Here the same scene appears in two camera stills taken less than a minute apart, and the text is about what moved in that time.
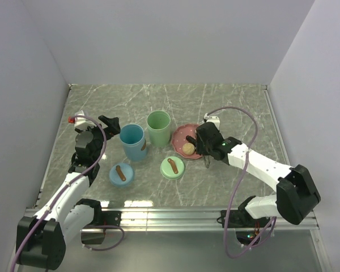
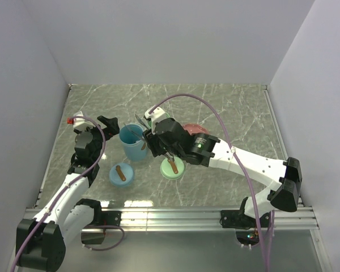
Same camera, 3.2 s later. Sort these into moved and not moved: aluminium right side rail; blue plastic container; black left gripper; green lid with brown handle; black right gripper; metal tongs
Moved: metal tongs; black right gripper
Not moved: aluminium right side rail; blue plastic container; black left gripper; green lid with brown handle
